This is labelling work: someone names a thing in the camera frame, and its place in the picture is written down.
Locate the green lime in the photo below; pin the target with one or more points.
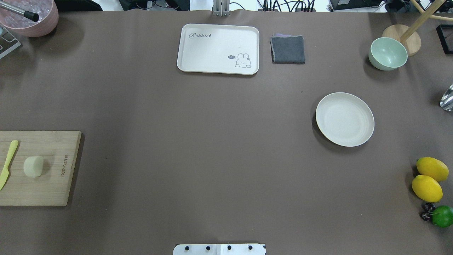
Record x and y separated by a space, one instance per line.
442 216

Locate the cream round plate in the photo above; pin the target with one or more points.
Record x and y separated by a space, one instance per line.
345 119

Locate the wooden cup stand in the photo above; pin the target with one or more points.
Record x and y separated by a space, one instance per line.
408 36

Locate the yellow plastic knife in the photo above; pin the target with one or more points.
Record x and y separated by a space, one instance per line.
5 170

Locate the metal ice scoop handle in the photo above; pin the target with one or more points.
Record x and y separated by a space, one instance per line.
19 11

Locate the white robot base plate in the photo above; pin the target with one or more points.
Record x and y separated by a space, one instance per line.
220 249

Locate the wooden cutting board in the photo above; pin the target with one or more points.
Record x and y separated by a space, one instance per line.
59 150

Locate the black glass tray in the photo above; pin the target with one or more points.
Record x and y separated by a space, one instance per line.
445 34

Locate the silver metal scoop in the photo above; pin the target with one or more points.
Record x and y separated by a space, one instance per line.
446 101

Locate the metal cup rack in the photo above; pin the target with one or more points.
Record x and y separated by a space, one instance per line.
8 42

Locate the upper yellow lemon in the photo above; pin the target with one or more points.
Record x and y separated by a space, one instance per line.
432 167

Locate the yellow lemon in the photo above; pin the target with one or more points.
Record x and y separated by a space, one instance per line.
427 188
432 167

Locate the pink ice bowl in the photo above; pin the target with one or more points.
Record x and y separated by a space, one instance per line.
46 11

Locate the aluminium frame post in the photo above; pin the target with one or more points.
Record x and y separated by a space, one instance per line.
221 8

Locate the pale steamed bun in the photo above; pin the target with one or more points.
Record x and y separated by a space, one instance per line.
33 166

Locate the dark cherries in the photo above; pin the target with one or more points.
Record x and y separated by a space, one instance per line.
428 209

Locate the mint green bowl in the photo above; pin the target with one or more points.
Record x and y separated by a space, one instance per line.
387 54

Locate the grey folded cloth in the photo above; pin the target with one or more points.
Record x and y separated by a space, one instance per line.
287 48

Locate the cream rabbit tray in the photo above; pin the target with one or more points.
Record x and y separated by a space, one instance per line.
219 49

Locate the lower yellow lemon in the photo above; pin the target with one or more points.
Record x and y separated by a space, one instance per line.
427 188

